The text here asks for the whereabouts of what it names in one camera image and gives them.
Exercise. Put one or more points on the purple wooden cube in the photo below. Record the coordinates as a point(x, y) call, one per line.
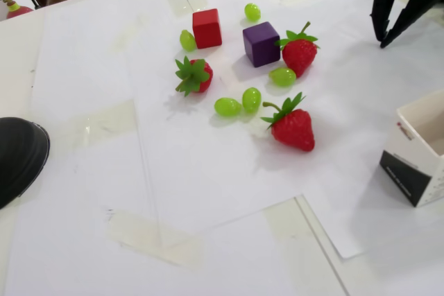
point(262, 46)

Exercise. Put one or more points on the red wooden cube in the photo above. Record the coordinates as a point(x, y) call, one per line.
point(207, 30)

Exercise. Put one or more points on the long-stemmed red toy strawberry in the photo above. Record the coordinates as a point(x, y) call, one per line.
point(299, 55)

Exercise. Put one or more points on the green toy grape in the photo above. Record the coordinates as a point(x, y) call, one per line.
point(251, 99)
point(252, 11)
point(187, 40)
point(227, 107)
point(282, 77)

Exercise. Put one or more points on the large red toy strawberry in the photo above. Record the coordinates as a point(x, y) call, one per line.
point(295, 129)

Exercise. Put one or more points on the white and black carton box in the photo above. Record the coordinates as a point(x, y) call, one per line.
point(406, 174)

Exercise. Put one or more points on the small red toy strawberry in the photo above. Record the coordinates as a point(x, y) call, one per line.
point(199, 76)

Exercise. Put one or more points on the red fire extinguisher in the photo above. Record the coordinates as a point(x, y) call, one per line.
point(19, 11)

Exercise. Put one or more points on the black round camera stand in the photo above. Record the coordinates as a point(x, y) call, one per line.
point(19, 161)

